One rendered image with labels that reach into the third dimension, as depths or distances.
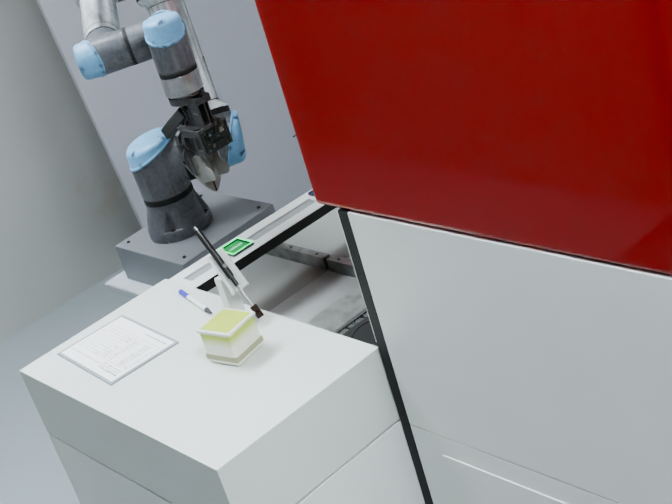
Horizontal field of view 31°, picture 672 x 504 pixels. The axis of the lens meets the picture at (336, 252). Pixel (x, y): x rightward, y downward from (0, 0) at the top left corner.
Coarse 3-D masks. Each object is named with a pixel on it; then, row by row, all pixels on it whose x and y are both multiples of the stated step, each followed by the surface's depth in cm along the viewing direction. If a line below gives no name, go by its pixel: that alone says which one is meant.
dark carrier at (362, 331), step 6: (366, 318) 216; (360, 324) 215; (366, 324) 215; (348, 330) 214; (354, 330) 214; (360, 330) 213; (366, 330) 213; (372, 330) 212; (348, 336) 212; (354, 336) 212; (360, 336) 211; (366, 336) 211; (372, 336) 210; (366, 342) 209; (372, 342) 209
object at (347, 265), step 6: (330, 258) 254; (336, 258) 253; (342, 258) 252; (330, 264) 254; (336, 264) 252; (342, 264) 250; (348, 264) 249; (330, 270) 255; (336, 270) 253; (342, 270) 251; (348, 270) 250; (354, 276) 249
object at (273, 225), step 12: (288, 204) 257; (300, 204) 256; (312, 204) 254; (276, 216) 253; (288, 216) 252; (300, 216) 250; (252, 228) 251; (264, 228) 250; (276, 228) 248; (252, 240) 246; (264, 240) 244; (192, 264) 243; (204, 264) 241; (180, 276) 239; (192, 276) 239; (204, 276) 236
